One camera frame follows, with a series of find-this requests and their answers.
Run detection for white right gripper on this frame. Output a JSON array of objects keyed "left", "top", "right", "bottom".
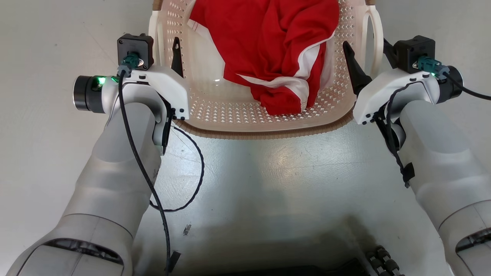
[{"left": 342, "top": 38, "right": 440, "bottom": 125}]

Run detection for black right camera cable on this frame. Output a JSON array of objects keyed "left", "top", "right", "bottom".
[{"left": 417, "top": 56, "right": 491, "bottom": 101}]

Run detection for red garment with white trim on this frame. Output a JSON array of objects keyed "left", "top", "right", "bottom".
[{"left": 189, "top": 0, "right": 340, "bottom": 116}]

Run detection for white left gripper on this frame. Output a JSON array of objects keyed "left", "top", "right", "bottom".
[{"left": 126, "top": 36, "right": 191, "bottom": 122}]

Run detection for cream perforated plastic laundry basket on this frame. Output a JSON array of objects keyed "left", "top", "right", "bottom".
[{"left": 148, "top": 0, "right": 384, "bottom": 140}]

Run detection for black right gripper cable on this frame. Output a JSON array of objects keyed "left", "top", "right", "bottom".
[{"left": 374, "top": 85, "right": 416, "bottom": 189}]

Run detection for long black left camera cable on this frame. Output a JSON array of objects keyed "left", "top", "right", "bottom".
[{"left": 117, "top": 54, "right": 181, "bottom": 273}]

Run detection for looping black left gripper cable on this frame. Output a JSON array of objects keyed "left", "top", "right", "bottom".
[{"left": 149, "top": 124, "right": 205, "bottom": 213}]

